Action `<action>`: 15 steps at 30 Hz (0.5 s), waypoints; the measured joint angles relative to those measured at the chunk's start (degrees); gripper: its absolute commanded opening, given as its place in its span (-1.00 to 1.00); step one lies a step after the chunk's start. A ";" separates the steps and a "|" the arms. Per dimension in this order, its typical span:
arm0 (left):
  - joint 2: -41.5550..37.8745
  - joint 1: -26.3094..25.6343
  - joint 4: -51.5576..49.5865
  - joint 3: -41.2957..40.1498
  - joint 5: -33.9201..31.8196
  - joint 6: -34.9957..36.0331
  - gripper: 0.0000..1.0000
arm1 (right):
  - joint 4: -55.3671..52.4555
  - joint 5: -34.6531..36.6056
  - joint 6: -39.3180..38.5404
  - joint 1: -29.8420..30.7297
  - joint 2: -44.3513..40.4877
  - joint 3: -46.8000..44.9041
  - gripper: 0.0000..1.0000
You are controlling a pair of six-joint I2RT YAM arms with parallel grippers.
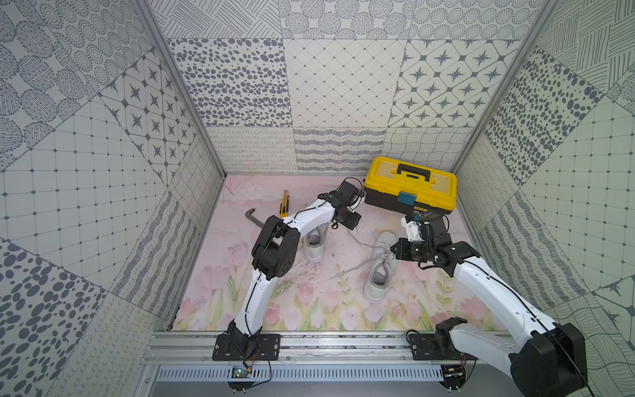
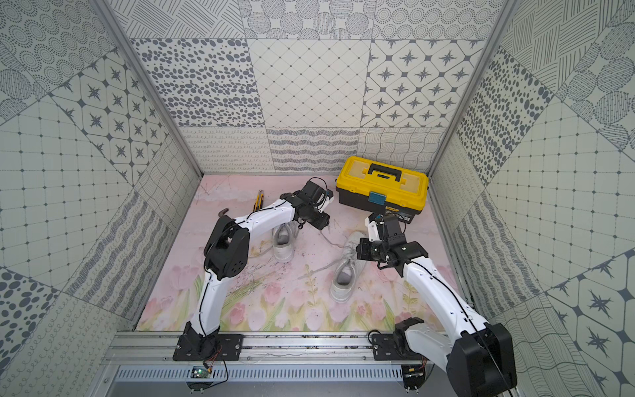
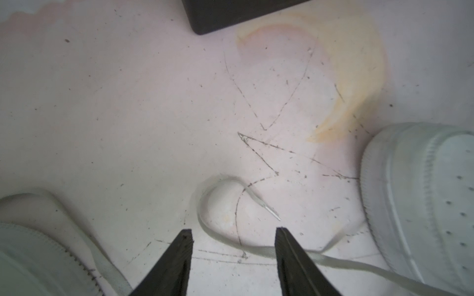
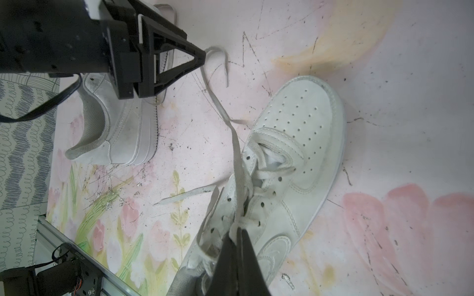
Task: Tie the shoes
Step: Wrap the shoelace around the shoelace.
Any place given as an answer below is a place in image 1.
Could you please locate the yellow black plastic toolbox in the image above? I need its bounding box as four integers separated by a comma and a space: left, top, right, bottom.
364, 156, 457, 214

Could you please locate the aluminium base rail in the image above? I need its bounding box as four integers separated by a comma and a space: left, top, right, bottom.
141, 331, 479, 390

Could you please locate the pink floral table mat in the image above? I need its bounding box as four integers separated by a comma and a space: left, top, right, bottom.
173, 175, 502, 332

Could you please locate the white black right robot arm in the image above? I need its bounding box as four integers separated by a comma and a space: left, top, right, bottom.
390, 213, 590, 396

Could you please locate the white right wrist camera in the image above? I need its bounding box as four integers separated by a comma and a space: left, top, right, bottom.
400, 212, 424, 243

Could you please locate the white sneaker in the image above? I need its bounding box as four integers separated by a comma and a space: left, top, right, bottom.
303, 223, 328, 263
339, 231, 400, 306

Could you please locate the yellow black utility knife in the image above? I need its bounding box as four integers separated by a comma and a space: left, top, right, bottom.
279, 190, 290, 218

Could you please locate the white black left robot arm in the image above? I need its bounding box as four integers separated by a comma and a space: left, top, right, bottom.
213, 180, 365, 364

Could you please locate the dark metal hex key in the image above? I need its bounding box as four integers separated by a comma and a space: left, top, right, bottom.
245, 208, 264, 228

